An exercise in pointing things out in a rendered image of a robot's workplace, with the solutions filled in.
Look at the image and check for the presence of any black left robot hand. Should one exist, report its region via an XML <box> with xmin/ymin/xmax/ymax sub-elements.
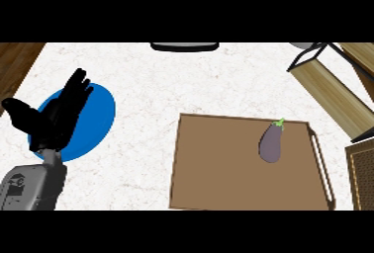
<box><xmin>0</xmin><ymin>67</ymin><xmax>95</xmax><ymax>153</ymax></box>

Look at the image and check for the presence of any brown wooden tray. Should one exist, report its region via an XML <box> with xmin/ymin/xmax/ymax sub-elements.
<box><xmin>169</xmin><ymin>113</ymin><xmax>338</xmax><ymax>211</ymax></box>

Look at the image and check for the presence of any wooden tiered shelf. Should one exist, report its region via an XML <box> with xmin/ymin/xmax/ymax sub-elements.
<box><xmin>286</xmin><ymin>42</ymin><xmax>374</xmax><ymax>144</ymax></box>

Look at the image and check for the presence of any blue round plate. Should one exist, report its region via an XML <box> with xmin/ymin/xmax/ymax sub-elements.
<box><xmin>27</xmin><ymin>82</ymin><xmax>117</xmax><ymax>163</ymax></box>

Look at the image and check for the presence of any brown wooden cabinet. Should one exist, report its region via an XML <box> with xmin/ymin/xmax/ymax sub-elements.
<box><xmin>0</xmin><ymin>42</ymin><xmax>49</xmax><ymax>117</ymax></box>

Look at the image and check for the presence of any black and grey appliance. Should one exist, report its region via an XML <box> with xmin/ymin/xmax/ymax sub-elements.
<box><xmin>150</xmin><ymin>42</ymin><xmax>221</xmax><ymax>52</ymax></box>

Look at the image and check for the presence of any purple eggplant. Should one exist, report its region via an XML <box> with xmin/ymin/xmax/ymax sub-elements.
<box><xmin>258</xmin><ymin>118</ymin><xmax>287</xmax><ymax>164</ymax></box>

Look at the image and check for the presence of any grey round object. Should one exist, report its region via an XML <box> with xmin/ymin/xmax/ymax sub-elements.
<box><xmin>289</xmin><ymin>42</ymin><xmax>318</xmax><ymax>50</ymax></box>

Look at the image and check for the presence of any brown woven mat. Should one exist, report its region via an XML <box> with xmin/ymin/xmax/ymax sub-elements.
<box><xmin>343</xmin><ymin>137</ymin><xmax>374</xmax><ymax>211</ymax></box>

